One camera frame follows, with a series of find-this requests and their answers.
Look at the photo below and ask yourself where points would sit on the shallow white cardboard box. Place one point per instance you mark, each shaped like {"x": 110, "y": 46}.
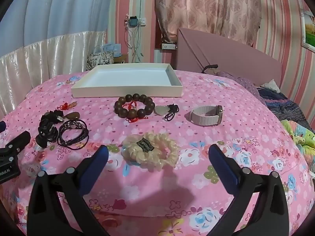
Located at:
{"x": 128, "y": 78}

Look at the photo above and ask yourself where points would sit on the pink patterned curtain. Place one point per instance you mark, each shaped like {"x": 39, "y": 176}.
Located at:
{"x": 209, "y": 9}

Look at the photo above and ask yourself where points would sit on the dark blue patterned blanket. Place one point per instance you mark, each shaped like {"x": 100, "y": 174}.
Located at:
{"x": 283, "y": 105}

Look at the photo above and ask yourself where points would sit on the light blue paper bag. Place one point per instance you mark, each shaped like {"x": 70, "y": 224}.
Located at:
{"x": 113, "y": 49}

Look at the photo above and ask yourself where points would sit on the light blue curtain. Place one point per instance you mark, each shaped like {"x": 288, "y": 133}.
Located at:
{"x": 61, "y": 9}

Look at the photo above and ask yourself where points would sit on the colourful cartoon blanket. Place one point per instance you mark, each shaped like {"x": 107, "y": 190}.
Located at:
{"x": 301, "y": 135}

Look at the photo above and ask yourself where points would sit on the black hair claw clip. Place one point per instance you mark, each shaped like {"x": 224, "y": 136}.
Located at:
{"x": 45, "y": 137}

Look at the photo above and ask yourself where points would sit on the floral tote bag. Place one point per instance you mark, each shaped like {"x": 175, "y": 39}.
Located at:
{"x": 98, "y": 60}

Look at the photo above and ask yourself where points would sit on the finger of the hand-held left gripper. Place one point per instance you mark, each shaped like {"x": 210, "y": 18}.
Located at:
{"x": 17, "y": 142}

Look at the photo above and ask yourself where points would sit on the small pendant with red knot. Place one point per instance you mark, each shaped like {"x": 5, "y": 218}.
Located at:
{"x": 70, "y": 105}

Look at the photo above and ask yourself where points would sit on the watch with pale pink band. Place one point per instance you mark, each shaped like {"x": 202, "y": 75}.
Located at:
{"x": 204, "y": 116}

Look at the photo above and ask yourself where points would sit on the wall outlet with chargers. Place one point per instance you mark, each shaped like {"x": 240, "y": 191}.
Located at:
{"x": 136, "y": 21}

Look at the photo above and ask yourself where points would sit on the white power strip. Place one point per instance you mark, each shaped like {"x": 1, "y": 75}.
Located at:
{"x": 169, "y": 46}

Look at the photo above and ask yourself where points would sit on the purple dotted pillow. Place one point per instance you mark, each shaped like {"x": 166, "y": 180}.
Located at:
{"x": 236, "y": 82}

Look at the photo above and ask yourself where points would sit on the white satin curtain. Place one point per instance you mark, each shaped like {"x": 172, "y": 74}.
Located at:
{"x": 49, "y": 59}

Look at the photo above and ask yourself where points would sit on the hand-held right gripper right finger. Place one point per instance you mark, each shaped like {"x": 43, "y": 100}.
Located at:
{"x": 222, "y": 167}

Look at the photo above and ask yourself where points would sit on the cream scrunchie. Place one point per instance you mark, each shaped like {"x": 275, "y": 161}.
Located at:
{"x": 152, "y": 154}

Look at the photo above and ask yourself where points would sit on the pink floral bedsheet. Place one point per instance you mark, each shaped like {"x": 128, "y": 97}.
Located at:
{"x": 196, "y": 140}

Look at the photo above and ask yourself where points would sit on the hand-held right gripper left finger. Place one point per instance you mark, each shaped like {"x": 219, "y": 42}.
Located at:
{"x": 97, "y": 167}

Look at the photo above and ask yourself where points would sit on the framed wall picture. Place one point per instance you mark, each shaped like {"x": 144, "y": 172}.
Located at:
{"x": 308, "y": 32}

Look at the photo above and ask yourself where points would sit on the pink padded headboard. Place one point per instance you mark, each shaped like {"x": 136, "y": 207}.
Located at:
{"x": 233, "y": 54}

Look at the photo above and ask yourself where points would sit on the brown stone pendant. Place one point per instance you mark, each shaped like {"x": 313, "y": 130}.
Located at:
{"x": 72, "y": 116}

